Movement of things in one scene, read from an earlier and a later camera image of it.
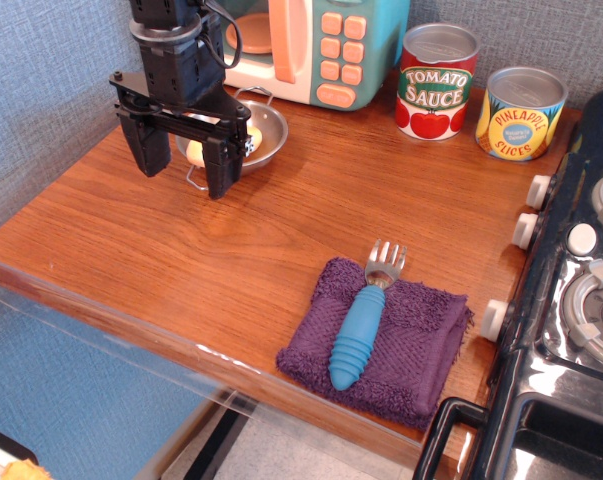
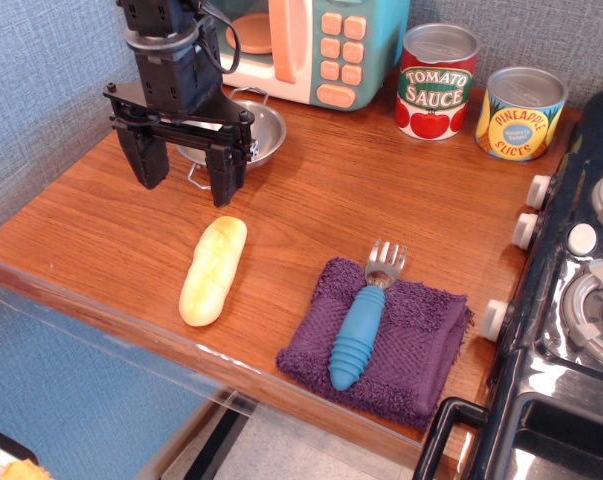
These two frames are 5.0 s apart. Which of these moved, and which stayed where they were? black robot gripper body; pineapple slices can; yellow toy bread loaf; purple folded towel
Moved: yellow toy bread loaf
Stayed: black robot gripper body; purple folded towel; pineapple slices can
